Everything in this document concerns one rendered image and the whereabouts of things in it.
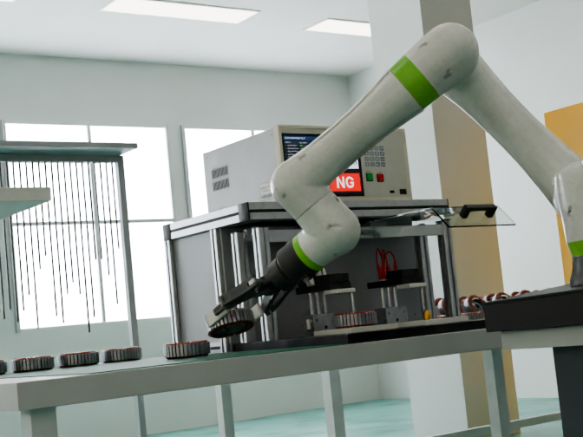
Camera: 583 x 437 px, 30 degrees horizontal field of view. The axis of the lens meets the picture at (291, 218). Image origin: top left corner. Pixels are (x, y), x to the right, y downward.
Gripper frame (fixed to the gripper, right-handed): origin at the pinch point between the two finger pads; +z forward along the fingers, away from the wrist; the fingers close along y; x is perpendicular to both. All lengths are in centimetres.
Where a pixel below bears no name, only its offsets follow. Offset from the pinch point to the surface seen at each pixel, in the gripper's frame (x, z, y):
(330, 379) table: 29, 71, 143
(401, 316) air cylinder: 0, -7, 63
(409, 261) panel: 20, -9, 81
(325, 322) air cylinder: 1.9, 0.7, 39.0
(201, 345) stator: 1.1, 12.8, 3.1
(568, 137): 168, 14, 416
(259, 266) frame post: 14.9, -2.5, 17.1
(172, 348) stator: 3.0, 17.6, -1.6
